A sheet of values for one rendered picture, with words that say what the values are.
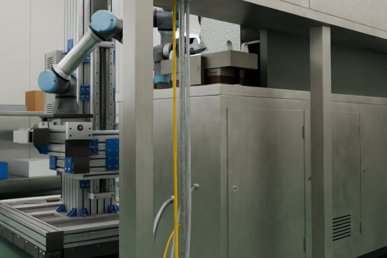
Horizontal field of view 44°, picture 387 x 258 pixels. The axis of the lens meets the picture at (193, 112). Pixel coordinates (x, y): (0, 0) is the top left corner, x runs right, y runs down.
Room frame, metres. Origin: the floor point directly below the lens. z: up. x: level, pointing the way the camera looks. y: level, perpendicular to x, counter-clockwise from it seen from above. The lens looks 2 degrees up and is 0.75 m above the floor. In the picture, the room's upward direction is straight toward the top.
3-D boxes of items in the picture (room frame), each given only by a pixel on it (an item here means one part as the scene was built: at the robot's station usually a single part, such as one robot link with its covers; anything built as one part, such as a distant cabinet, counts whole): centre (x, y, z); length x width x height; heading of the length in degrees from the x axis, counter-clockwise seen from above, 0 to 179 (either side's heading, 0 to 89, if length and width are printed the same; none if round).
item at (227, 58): (1.98, -0.06, 1.00); 0.40 x 0.16 x 0.06; 44
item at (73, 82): (2.65, 0.70, 0.98); 0.13 x 0.12 x 0.14; 165
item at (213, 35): (2.09, -0.12, 1.11); 0.23 x 0.01 x 0.18; 44
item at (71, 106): (2.66, 0.70, 0.87); 0.15 x 0.15 x 0.10
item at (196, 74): (1.90, 0.00, 0.97); 0.10 x 0.03 x 0.11; 44
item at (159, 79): (2.39, 0.15, 1.01); 0.11 x 0.08 x 0.11; 165
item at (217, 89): (2.84, -0.78, 0.88); 2.52 x 0.66 x 0.04; 134
